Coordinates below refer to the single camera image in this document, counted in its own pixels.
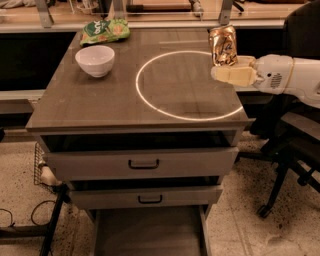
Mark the wire mesh basket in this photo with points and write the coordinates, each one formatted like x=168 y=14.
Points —
x=39 y=163

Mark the crushed orange soda can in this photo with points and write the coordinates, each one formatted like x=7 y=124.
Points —
x=223 y=45

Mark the upper grey drawer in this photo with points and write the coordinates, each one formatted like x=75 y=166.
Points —
x=145 y=164

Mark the black metal stand leg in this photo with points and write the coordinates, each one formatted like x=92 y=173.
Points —
x=46 y=231

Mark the green chip bag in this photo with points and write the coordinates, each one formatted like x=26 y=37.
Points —
x=104 y=31

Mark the black office chair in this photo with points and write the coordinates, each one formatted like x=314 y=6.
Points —
x=289 y=126

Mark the grey drawer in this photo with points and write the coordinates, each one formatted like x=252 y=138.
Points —
x=145 y=164
x=146 y=197

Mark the grey drawer cabinet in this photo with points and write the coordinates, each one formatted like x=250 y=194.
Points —
x=159 y=95

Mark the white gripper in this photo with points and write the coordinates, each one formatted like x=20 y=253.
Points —
x=272 y=74

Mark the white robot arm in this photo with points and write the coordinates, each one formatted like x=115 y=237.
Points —
x=304 y=81

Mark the white ceramic bowl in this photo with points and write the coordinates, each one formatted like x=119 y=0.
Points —
x=96 y=61

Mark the lower grey drawer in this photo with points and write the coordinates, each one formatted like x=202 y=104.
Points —
x=146 y=197

